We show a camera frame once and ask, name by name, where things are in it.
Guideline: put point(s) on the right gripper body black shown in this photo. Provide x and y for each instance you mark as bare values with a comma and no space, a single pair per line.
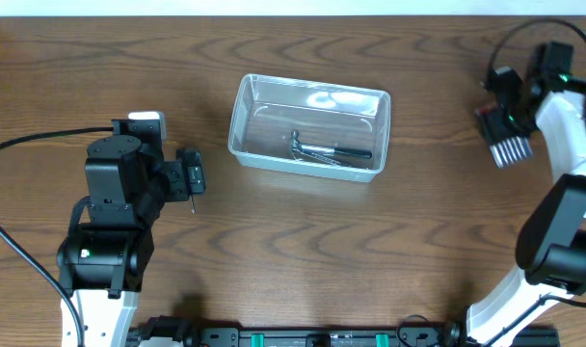
507,123

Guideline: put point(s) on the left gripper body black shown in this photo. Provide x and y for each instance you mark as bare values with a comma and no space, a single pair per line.
193,174

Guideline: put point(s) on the yellow black screwdriver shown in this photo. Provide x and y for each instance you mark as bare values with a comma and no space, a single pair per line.
193,206

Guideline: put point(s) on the precision screwdriver set case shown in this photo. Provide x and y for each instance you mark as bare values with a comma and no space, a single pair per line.
506,139

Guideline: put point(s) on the silver combination wrench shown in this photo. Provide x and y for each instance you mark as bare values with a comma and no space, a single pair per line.
322,158

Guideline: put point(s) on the small hammer black handle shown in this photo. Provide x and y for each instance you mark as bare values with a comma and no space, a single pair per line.
328,151

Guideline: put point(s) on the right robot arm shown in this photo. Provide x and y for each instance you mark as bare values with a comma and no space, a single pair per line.
550,264

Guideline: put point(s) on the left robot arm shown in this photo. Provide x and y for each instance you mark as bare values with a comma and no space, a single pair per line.
109,241

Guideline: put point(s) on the clear plastic container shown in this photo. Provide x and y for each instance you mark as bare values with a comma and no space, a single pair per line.
268,108

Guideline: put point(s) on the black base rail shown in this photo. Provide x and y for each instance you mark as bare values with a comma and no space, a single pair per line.
172,331

